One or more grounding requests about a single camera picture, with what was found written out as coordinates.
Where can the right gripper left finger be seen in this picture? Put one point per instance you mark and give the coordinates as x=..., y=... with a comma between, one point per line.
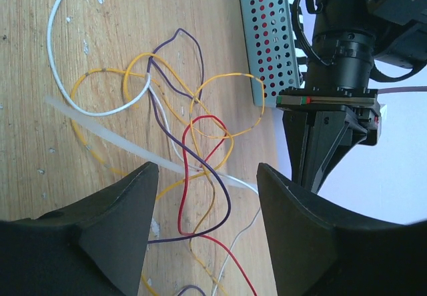
x=95, y=246

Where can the light blue plastic basket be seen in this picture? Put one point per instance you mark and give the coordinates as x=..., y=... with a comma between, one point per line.
x=273, y=53

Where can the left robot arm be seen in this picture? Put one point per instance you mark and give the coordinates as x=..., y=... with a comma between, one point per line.
x=400, y=41

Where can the white zip tie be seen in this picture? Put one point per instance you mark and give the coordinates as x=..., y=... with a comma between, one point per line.
x=112, y=137

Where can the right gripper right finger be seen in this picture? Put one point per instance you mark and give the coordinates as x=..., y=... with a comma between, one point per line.
x=320, y=248

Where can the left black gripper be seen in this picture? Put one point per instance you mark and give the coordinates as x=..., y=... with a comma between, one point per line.
x=338, y=38

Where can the black white striped cloth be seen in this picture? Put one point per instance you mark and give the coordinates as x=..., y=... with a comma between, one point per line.
x=301, y=56

